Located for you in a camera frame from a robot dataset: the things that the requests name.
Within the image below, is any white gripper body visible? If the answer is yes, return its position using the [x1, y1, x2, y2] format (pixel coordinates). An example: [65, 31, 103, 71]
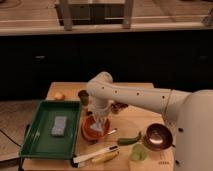
[89, 100, 110, 118]

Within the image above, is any red bowl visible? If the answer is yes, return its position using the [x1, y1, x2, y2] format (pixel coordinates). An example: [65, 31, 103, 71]
[81, 115, 110, 141]

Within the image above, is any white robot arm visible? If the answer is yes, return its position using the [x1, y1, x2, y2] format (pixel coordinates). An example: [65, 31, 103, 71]
[86, 72, 213, 171]

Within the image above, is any dark brown bowl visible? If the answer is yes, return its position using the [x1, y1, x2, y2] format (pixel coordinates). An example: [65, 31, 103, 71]
[143, 123, 173, 151]

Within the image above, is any brown grape cluster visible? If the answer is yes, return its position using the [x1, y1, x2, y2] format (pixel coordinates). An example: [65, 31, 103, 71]
[111, 102, 128, 114]

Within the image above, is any dark metal cup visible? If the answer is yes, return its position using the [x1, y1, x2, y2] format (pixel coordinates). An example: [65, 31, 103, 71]
[78, 90, 89, 106]

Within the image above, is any metal spoon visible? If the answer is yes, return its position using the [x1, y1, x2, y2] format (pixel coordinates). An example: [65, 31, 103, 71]
[107, 128, 118, 135]

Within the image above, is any green cucumber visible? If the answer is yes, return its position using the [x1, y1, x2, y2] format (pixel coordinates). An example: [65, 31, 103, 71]
[117, 132, 142, 146]

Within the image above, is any grey sponge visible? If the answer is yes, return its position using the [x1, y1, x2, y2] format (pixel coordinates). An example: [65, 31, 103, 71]
[51, 116, 67, 136]

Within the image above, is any yellow corn cob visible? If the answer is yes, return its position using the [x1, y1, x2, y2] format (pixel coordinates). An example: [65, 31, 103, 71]
[91, 151, 119, 164]

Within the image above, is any green plastic tray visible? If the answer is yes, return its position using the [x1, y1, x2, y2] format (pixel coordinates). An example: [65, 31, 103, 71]
[19, 101, 81, 160]

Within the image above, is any green cup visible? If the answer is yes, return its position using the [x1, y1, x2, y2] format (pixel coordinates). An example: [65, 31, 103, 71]
[130, 144, 147, 161]

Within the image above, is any wooden chair frame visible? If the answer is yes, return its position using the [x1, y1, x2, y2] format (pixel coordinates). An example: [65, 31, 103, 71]
[54, 0, 134, 31]

